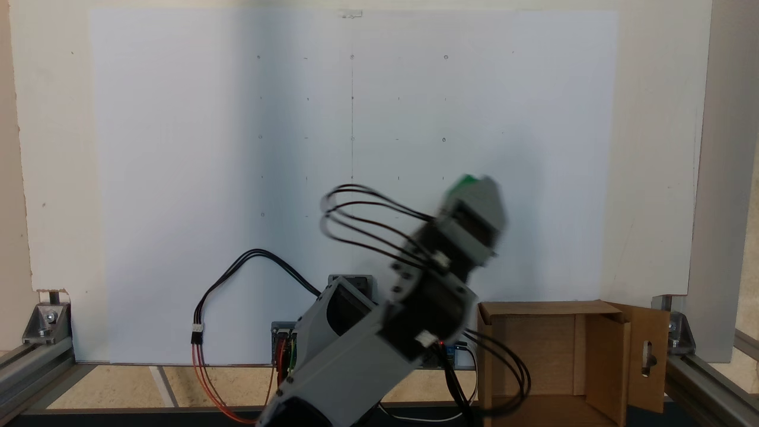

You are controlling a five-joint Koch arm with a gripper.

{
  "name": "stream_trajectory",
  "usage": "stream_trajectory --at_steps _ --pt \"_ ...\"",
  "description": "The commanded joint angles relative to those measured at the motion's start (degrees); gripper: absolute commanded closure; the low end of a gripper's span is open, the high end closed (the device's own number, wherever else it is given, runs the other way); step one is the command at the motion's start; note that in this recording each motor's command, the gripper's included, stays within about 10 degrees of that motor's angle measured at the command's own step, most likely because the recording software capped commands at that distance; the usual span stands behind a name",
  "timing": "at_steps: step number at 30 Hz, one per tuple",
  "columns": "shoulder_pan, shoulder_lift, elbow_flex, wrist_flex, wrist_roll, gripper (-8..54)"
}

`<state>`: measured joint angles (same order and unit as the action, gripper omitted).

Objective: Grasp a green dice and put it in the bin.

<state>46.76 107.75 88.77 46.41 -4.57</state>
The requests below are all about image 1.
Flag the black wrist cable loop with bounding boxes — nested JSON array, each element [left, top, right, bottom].
[[319, 183, 444, 272]]

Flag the black shoulder cable loop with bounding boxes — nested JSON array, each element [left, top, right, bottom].
[[440, 328, 532, 417]]

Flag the open brown cardboard box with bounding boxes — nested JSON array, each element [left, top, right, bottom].
[[476, 299, 672, 427]]

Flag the aluminium frame rail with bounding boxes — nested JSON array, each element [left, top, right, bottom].
[[0, 337, 76, 426], [663, 328, 759, 427]]

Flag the green die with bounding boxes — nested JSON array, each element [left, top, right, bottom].
[[448, 174, 482, 197]]

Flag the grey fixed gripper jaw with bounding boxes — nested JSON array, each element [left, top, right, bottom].
[[456, 176, 509, 232]]

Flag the red orange wire bundle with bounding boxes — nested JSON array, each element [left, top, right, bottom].
[[190, 341, 286, 425]]

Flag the coloured jumper wires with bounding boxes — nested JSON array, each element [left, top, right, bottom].
[[274, 338, 298, 383]]

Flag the metal corner bracket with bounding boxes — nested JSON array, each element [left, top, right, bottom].
[[22, 289, 73, 346], [651, 295, 696, 356]]

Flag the black cable white connector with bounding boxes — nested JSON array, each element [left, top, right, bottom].
[[190, 248, 324, 346]]

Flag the thin white cable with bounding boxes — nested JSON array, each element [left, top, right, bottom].
[[377, 347, 479, 423]]

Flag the small black driver board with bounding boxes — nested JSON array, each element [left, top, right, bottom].
[[270, 321, 301, 372]]

